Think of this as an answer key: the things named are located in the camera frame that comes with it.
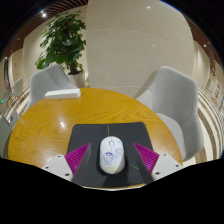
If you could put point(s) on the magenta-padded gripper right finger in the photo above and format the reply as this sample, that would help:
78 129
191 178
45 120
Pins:
147 159

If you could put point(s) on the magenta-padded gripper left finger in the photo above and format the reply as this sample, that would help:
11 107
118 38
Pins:
76 159

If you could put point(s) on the white cartoon-print computer mouse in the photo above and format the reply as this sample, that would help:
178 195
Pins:
112 155

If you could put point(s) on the black mouse pad green lines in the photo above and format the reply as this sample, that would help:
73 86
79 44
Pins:
90 131

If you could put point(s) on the red white sign board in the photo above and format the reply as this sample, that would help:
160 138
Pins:
216 91

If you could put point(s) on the green leafy potted plant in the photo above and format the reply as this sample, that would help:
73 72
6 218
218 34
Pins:
63 40

